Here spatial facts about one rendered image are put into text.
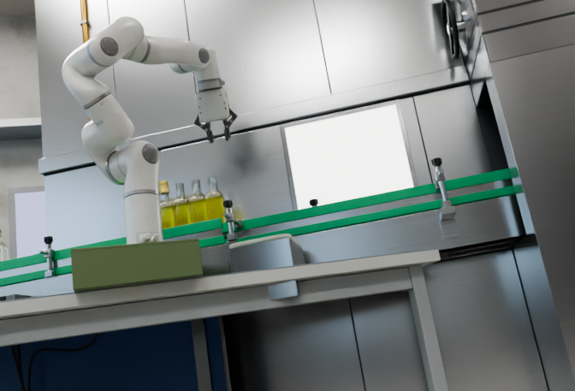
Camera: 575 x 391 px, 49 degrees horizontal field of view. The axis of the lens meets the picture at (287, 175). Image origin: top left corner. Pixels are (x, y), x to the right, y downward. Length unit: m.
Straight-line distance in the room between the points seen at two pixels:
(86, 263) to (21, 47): 4.25
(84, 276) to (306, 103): 1.08
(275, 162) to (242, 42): 0.51
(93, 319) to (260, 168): 0.88
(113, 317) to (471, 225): 1.05
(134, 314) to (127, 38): 0.72
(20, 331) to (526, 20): 1.59
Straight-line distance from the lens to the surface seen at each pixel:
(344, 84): 2.33
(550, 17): 2.03
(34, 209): 5.18
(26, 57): 5.68
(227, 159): 2.29
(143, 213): 1.71
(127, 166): 1.77
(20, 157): 5.34
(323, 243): 1.97
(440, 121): 2.27
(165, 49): 1.92
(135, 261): 1.59
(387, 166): 2.19
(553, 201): 1.84
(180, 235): 2.00
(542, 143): 1.88
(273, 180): 2.22
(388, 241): 1.95
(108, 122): 1.75
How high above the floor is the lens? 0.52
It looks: 16 degrees up
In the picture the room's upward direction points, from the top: 9 degrees counter-clockwise
